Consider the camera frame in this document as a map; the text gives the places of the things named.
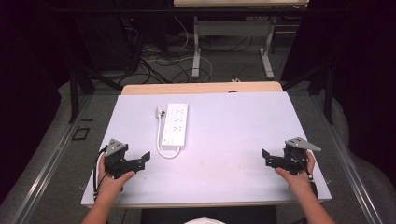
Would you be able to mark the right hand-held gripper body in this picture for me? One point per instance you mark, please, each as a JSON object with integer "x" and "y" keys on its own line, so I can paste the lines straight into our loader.
{"x": 295, "y": 155}

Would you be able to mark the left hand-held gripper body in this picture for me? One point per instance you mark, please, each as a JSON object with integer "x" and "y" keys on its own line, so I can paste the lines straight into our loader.
{"x": 114, "y": 159}

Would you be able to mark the person's right hand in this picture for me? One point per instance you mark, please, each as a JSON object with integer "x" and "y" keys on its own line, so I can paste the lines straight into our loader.
{"x": 299, "y": 179}

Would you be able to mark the person's left hand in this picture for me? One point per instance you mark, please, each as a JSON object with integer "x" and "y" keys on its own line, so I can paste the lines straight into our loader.
{"x": 112, "y": 185}

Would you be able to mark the white power strip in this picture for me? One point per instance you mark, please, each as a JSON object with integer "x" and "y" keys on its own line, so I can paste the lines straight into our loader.
{"x": 175, "y": 125}

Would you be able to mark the white table board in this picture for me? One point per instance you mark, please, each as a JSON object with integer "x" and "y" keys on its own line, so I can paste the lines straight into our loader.
{"x": 224, "y": 149}

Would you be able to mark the black metal stand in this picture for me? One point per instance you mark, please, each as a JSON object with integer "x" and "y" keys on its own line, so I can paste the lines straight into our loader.
{"x": 76, "y": 93}
{"x": 327, "y": 90}

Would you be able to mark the person's white clothing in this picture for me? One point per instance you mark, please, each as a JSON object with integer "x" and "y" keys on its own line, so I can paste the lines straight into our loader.
{"x": 204, "y": 221}

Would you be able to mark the black computer tower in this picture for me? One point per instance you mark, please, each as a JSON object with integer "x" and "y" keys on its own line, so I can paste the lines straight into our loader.
{"x": 106, "y": 43}

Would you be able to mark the black floor socket frame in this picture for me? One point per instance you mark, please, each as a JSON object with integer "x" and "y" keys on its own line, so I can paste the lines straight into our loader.
{"x": 81, "y": 133}

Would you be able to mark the aluminium floor rail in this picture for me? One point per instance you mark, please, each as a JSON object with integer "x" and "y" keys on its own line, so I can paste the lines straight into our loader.
{"x": 46, "y": 168}
{"x": 351, "y": 168}

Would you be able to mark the white desk frame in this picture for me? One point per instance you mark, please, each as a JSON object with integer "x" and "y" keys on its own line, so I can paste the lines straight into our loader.
{"x": 233, "y": 29}

